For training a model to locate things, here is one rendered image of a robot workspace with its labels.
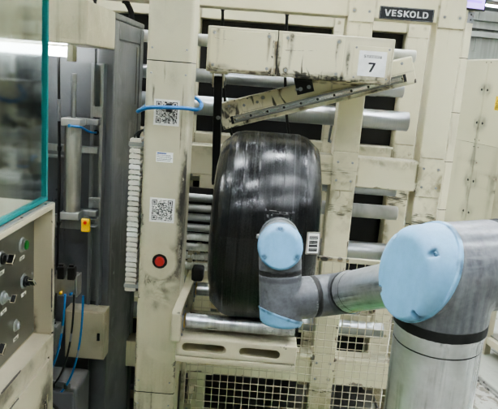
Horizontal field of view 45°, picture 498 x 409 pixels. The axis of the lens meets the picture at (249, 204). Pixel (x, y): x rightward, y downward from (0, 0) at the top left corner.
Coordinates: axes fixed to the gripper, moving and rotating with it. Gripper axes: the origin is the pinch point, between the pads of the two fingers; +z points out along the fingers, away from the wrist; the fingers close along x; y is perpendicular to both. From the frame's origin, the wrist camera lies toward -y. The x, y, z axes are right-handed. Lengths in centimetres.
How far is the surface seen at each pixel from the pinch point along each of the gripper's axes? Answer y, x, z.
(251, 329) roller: -31.6, 4.3, 18.0
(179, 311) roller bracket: -26.9, 25.7, 14.5
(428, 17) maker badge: 75, -51, 70
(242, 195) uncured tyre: 9.1, 9.7, 3.7
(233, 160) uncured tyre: 18.1, 13.1, 10.2
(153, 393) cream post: -59, 34, 29
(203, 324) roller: -31.1, 18.7, 17.9
